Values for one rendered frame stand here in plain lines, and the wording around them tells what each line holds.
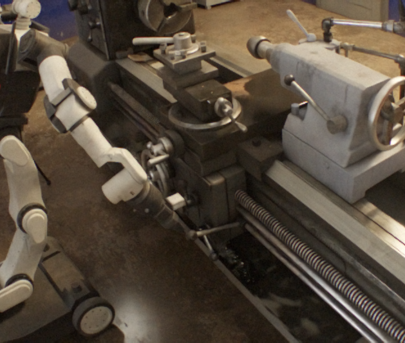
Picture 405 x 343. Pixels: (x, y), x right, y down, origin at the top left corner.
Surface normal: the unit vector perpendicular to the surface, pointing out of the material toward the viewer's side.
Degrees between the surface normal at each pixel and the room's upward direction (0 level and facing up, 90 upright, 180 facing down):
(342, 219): 36
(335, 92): 82
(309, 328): 0
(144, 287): 0
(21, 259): 90
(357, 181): 90
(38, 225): 90
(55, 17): 90
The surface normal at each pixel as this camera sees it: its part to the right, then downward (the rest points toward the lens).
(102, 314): 0.61, 0.39
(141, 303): -0.11, -0.82
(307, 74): -0.86, 0.30
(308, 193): -0.59, -0.45
